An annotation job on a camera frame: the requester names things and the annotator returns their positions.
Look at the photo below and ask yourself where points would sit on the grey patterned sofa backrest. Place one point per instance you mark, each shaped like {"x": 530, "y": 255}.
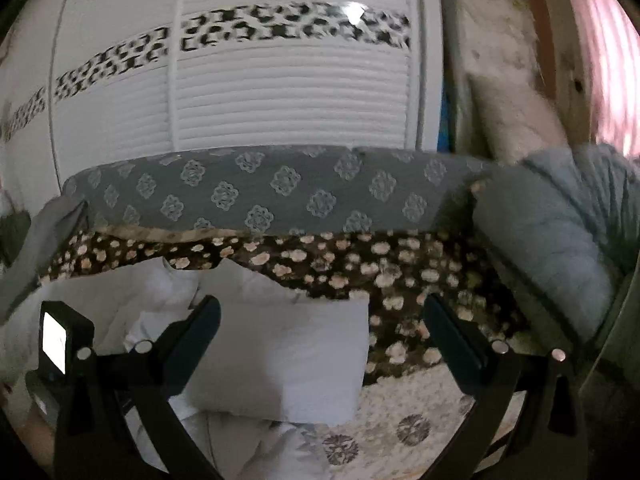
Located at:
{"x": 300, "y": 185}

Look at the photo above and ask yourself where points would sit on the white louvred wardrobe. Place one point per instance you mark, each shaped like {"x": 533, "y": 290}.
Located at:
{"x": 300, "y": 100}

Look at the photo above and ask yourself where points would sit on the beige medallion quilt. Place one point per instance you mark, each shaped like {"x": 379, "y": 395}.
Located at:
{"x": 400, "y": 410}

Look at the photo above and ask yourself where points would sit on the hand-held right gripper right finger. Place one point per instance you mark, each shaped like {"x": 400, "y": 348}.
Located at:
{"x": 460, "y": 345}

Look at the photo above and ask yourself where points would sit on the dark floral blanket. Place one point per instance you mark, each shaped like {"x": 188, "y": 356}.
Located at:
{"x": 350, "y": 265}

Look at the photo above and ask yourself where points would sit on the white down jacket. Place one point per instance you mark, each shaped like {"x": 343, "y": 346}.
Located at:
{"x": 280, "y": 355}

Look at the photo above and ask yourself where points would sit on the wooden frame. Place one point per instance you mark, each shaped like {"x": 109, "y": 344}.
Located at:
{"x": 570, "y": 70}

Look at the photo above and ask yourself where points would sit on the beige pillow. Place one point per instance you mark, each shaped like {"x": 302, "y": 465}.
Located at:
{"x": 515, "y": 115}

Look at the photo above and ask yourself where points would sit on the pink striped curtain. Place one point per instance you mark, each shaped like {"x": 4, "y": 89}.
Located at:
{"x": 610, "y": 60}

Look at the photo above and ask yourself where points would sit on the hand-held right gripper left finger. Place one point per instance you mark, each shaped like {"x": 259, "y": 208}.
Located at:
{"x": 192, "y": 345}

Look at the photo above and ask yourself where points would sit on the person's left forearm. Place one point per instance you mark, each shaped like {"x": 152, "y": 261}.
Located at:
{"x": 32, "y": 435}

